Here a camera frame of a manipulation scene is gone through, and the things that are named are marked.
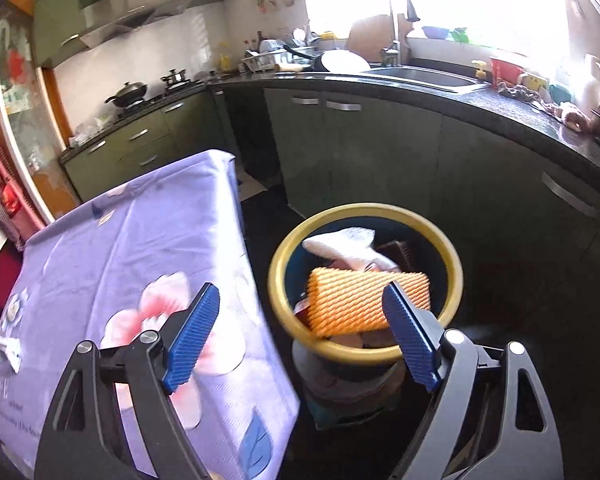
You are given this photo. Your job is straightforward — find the steel cooking pot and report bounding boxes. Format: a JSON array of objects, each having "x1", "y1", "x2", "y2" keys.
[{"x1": 161, "y1": 67, "x2": 192, "y2": 92}]

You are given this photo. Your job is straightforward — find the dish rack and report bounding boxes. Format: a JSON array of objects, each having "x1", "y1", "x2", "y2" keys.
[{"x1": 240, "y1": 37, "x2": 313, "y2": 73}]

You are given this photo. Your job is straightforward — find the orange foam net sleeve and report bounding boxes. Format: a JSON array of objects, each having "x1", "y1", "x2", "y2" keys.
[{"x1": 306, "y1": 267, "x2": 432, "y2": 338}]

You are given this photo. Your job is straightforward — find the glass door with wooden frame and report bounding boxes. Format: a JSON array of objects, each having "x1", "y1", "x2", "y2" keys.
[{"x1": 0, "y1": 10, "x2": 78, "y2": 223}]

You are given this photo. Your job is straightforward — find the kitchen window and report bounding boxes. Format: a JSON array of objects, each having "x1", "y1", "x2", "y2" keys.
[{"x1": 297, "y1": 0, "x2": 576, "y2": 61}]

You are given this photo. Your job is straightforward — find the yellow-rimmed dark bin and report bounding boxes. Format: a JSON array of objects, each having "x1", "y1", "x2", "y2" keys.
[{"x1": 268, "y1": 203, "x2": 465, "y2": 381}]

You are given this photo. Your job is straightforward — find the purple floral tablecloth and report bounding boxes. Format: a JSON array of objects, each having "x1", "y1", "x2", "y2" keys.
[{"x1": 0, "y1": 149, "x2": 301, "y2": 480}]

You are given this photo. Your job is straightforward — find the brown plastic tray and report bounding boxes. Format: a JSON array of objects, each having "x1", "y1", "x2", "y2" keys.
[{"x1": 377, "y1": 240, "x2": 423, "y2": 273}]

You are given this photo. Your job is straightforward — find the wooden cutting board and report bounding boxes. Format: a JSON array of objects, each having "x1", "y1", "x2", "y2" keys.
[{"x1": 347, "y1": 14, "x2": 411, "y2": 56}]

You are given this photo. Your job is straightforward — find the crumpled dishcloth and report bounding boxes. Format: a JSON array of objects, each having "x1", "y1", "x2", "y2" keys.
[{"x1": 497, "y1": 84, "x2": 543, "y2": 107}]

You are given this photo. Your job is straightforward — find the black kitchen countertop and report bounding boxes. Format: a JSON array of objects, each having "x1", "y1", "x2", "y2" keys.
[{"x1": 60, "y1": 67, "x2": 600, "y2": 186}]

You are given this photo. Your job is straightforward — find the black wok with lid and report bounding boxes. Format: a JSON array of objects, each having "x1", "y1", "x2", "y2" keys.
[{"x1": 105, "y1": 81, "x2": 150, "y2": 108}]

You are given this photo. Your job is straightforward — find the white plate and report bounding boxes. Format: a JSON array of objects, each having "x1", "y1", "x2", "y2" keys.
[{"x1": 321, "y1": 49, "x2": 371, "y2": 73}]

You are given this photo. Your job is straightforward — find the chrome kitchen faucet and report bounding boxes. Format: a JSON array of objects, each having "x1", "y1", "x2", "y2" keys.
[{"x1": 382, "y1": 0, "x2": 421, "y2": 68}]

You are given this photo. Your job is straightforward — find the white kettle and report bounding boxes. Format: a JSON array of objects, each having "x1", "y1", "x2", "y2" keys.
[{"x1": 580, "y1": 54, "x2": 600, "y2": 116}]

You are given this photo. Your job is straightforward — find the black frying pan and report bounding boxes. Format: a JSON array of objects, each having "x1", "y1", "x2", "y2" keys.
[{"x1": 282, "y1": 42, "x2": 327, "y2": 72}]

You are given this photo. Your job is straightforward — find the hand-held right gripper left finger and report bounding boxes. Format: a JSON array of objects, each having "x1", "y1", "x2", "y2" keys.
[{"x1": 32, "y1": 282, "x2": 221, "y2": 480}]

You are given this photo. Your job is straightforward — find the steel kitchen sink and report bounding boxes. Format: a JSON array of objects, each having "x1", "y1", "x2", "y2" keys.
[{"x1": 360, "y1": 65, "x2": 491, "y2": 93}]

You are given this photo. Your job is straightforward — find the range hood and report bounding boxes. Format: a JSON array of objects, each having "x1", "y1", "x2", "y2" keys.
[{"x1": 77, "y1": 0, "x2": 201, "y2": 51}]

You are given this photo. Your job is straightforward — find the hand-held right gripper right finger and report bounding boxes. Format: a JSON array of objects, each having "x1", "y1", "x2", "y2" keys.
[{"x1": 382, "y1": 281, "x2": 566, "y2": 480}]

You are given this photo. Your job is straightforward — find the green wall cabinets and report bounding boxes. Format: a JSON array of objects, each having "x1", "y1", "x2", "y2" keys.
[{"x1": 32, "y1": 0, "x2": 238, "y2": 68}]

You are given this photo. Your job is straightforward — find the yellow small box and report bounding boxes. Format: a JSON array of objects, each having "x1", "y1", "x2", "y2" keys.
[{"x1": 517, "y1": 72, "x2": 551, "y2": 92}]

